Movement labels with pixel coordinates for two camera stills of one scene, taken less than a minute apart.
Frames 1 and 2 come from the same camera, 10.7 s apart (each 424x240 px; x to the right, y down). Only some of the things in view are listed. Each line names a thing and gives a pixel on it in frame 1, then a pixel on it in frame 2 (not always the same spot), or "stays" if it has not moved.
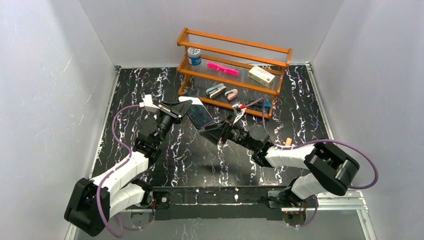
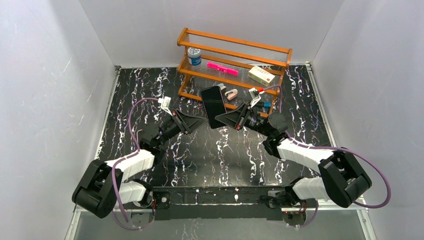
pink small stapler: [231, 94] stays
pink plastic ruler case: [217, 66] stays
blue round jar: [194, 56] stays
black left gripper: [170, 112] -> [180, 121]
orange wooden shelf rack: [231, 71] stays
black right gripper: [225, 132] -> [242, 117]
